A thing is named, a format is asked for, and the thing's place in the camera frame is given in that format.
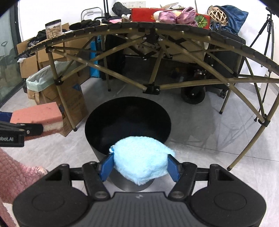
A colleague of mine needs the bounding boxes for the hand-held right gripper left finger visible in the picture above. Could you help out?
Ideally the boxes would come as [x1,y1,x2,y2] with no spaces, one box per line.
[45,154,115,200]

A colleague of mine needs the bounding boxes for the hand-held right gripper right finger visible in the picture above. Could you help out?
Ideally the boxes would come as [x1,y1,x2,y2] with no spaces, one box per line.
[167,154,237,200]

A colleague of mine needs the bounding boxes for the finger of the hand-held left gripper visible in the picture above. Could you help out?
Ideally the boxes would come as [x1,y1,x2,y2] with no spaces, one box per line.
[0,112,13,123]
[0,121,44,137]

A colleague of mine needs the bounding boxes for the pink sponge block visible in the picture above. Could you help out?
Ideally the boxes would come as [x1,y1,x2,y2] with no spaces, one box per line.
[10,102,64,138]

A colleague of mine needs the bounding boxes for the light blue fluffy cloth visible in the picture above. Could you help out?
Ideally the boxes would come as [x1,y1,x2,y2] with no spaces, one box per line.
[109,136,176,186]

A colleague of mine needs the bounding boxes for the black trash bin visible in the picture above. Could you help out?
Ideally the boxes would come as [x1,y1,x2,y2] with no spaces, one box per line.
[85,96,172,192]

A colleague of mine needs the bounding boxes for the red cardboard box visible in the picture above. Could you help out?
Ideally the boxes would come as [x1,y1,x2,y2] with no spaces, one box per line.
[131,8,211,29]

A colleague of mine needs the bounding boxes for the person's left forearm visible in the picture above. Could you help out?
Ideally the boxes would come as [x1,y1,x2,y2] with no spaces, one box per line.
[0,148,48,227]

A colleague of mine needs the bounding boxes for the pale green bag liner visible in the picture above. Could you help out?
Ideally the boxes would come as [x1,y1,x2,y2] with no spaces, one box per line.
[26,61,74,92]

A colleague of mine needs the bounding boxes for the cardboard box with blue print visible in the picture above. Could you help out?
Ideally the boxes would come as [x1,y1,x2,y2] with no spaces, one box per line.
[27,74,90,137]

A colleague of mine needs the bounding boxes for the glass sliding door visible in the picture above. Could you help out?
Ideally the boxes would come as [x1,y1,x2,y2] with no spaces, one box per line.
[0,5,25,109]

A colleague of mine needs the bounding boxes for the cardboard box with clothes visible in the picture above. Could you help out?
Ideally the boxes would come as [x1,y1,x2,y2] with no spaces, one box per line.
[16,37,40,78]

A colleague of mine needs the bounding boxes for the plain cardboard box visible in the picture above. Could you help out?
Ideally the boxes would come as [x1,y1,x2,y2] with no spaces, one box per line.
[36,23,92,84]

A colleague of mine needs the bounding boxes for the tan folding table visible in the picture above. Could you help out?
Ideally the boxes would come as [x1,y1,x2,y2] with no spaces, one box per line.
[14,21,279,172]

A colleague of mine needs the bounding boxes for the pile of dark clothes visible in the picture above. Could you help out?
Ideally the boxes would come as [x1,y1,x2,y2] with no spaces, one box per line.
[26,31,47,47]

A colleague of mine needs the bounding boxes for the clear snack jar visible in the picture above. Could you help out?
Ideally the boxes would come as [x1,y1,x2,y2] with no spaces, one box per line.
[45,20,62,40]

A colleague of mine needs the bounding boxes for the black case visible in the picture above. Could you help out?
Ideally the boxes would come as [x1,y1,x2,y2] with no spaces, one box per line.
[100,34,126,81]

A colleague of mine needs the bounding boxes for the black suitcase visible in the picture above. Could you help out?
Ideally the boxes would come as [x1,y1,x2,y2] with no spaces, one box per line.
[204,26,246,99]

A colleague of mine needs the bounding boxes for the black gloves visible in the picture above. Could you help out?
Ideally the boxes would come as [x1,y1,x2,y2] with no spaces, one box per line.
[69,19,101,31]

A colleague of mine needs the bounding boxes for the black bag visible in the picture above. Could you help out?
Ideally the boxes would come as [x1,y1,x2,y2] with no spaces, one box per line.
[112,2,132,17]

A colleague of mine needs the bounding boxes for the wicker ball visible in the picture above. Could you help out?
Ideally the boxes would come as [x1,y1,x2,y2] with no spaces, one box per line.
[207,5,229,23]

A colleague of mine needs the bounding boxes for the brown open cardboard box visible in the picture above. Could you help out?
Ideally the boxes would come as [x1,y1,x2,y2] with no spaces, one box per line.
[159,2,199,10]

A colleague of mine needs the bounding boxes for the dark blue bag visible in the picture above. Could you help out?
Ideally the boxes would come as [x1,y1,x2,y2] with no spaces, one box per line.
[220,5,249,35]

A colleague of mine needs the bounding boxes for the silver folding stool frame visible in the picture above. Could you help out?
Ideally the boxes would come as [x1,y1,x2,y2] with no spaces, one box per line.
[81,7,103,22]

